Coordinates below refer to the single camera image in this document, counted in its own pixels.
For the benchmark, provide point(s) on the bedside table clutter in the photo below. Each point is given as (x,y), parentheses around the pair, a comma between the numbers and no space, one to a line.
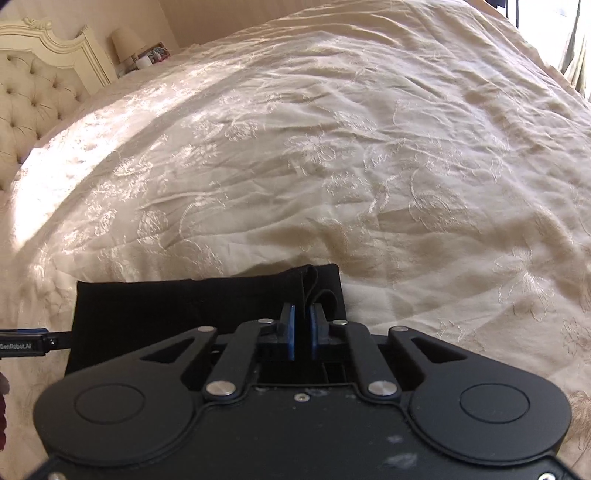
(156,50)

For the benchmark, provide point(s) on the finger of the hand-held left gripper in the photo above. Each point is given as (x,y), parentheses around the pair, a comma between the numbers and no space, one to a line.
(60,342)

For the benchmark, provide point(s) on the cream table lamp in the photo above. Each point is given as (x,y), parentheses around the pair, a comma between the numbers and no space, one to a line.
(125,44)

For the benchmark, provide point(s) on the person's dark red clothing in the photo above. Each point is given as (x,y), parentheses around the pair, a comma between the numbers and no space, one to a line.
(2,415)

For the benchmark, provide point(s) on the cream tufted headboard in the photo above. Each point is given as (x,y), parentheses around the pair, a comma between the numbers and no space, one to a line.
(37,92)

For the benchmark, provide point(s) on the beige embroidered bedspread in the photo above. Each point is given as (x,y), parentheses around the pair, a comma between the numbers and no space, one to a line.
(323,161)

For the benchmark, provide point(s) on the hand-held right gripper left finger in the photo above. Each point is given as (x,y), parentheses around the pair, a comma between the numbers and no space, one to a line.
(291,333)

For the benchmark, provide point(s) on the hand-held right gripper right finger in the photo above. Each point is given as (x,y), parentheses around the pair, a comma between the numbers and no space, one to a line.
(316,333)

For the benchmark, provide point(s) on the black pants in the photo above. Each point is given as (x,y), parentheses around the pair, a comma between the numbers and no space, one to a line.
(161,304)

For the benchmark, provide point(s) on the pale curtain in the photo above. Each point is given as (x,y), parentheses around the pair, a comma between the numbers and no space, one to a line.
(577,46)

